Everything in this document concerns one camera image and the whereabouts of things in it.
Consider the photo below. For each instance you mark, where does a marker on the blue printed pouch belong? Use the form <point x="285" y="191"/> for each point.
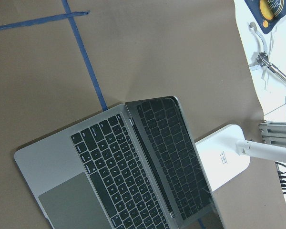
<point x="267" y="13"/>

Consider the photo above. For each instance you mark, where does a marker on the grey laptop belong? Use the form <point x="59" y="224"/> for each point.
<point x="134" y="166"/>

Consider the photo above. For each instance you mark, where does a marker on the white desk lamp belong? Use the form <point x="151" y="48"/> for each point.
<point x="225" y="153"/>

